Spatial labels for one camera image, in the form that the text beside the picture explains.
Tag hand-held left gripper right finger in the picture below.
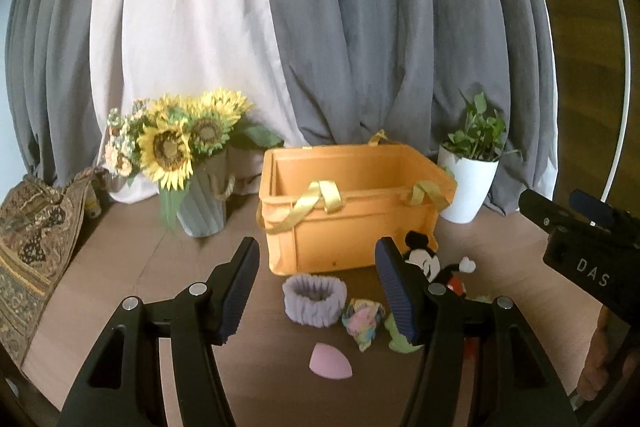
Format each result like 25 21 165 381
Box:
375 237 583 427

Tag small peach flower bouquet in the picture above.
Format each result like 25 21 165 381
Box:
102 99 151 188

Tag pink makeup sponge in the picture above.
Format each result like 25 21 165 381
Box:
308 342 353 380

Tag orange storage box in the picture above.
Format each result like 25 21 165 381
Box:
257 131 458 277

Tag pastel scrunchie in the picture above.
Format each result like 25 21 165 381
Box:
341 298 387 353

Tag sunflower bouquet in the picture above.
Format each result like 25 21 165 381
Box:
135 88 285 228

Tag grey curtain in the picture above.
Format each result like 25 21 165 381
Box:
4 0 118 188
259 0 560 217

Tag patterned brown cloth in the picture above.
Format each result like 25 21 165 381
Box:
0 167 108 370

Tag purple fluffy wristband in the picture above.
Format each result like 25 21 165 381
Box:
282 273 348 332

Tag white curtain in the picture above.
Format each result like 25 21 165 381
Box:
89 0 321 205

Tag potted green plant white pot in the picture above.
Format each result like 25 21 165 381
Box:
436 91 523 225

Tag white hoop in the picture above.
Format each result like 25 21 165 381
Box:
590 0 632 229

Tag beige pot with rope handle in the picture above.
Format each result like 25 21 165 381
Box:
210 146 265 200

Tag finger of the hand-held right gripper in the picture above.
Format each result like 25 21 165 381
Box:
569 189 640 249
518 189 577 236

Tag person's right hand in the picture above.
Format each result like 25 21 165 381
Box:
576 306 612 403

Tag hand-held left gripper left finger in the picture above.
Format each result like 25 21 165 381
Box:
57 237 261 427

